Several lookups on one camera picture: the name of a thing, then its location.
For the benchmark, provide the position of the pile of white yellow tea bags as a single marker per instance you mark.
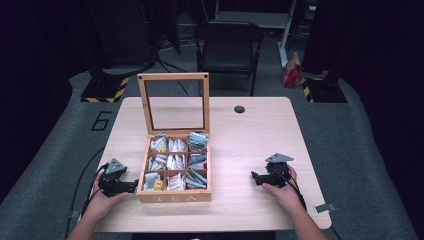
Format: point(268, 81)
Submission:
point(157, 162)
point(153, 182)
point(159, 144)

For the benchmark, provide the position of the black stand base striped edge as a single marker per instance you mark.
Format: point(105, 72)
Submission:
point(325, 91)
point(105, 90)

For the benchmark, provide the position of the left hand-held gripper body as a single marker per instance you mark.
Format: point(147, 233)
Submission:
point(112, 176)

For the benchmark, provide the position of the black table grommet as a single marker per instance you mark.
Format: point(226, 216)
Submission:
point(239, 109)

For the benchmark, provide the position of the grey metal clip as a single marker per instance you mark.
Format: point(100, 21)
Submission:
point(325, 208)

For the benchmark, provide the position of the pile of white red tea bags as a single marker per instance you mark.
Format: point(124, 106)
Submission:
point(177, 145)
point(175, 162)
point(175, 182)

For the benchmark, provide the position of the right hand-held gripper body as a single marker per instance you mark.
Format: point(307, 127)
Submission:
point(277, 171)

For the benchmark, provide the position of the person's right hand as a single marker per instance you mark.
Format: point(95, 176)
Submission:
point(283, 197)

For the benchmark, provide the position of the wooden tea box with lid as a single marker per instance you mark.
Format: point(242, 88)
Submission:
point(173, 197)

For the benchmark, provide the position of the pile of grey green tea bags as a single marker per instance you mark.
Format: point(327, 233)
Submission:
point(196, 180)
point(197, 160)
point(197, 141)

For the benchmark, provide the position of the person's left hand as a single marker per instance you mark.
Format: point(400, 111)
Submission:
point(101, 203)

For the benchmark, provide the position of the black folding chair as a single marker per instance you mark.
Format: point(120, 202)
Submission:
point(229, 50)

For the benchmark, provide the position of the red paper bag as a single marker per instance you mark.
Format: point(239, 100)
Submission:
point(292, 74)

